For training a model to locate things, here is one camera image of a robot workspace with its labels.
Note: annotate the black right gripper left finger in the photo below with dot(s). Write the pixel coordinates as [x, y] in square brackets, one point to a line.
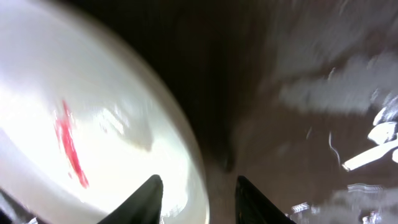
[142, 207]

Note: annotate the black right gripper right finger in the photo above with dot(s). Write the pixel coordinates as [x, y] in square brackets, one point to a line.
[253, 207]

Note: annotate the cream plate with red stain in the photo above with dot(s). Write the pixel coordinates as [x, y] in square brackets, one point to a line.
[86, 124]

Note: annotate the brown plastic serving tray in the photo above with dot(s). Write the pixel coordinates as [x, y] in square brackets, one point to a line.
[300, 97]

